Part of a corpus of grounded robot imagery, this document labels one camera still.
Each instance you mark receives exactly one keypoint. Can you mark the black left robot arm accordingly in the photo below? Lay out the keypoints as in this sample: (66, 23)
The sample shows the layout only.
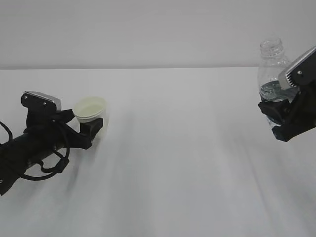
(43, 150)

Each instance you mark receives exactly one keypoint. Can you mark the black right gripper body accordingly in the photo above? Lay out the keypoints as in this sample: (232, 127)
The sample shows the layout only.
(300, 116)

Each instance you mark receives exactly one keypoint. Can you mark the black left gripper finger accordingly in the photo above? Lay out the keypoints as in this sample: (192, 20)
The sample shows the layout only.
(88, 132)
(64, 116)

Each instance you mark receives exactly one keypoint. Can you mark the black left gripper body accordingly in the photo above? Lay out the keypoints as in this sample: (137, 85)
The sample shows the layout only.
(56, 133)

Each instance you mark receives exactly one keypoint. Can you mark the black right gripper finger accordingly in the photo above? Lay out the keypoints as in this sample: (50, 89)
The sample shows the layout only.
(275, 111)

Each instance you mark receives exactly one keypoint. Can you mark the clear green-label water bottle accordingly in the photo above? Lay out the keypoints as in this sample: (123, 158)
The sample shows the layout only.
(273, 62)

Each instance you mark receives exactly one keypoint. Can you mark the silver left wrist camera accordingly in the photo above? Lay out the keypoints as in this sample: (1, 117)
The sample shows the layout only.
(41, 107)

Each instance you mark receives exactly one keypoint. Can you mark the white paper cup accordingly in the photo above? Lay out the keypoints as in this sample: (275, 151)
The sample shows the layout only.
(90, 108)

